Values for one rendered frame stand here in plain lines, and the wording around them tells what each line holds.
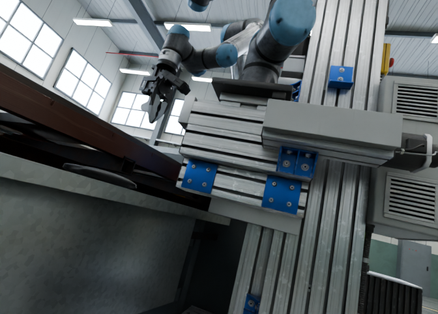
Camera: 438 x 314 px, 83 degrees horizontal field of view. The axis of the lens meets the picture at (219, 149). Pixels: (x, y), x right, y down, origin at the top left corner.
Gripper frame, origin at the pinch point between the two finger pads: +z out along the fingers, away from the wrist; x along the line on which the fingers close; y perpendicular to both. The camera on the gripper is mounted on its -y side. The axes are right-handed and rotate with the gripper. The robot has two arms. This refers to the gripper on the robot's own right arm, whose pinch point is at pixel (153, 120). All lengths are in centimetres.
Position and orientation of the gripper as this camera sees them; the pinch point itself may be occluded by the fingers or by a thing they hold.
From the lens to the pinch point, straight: 81.7
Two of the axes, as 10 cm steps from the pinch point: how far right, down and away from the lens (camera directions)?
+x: -3.9, -3.4, -8.6
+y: -8.9, -1.1, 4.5
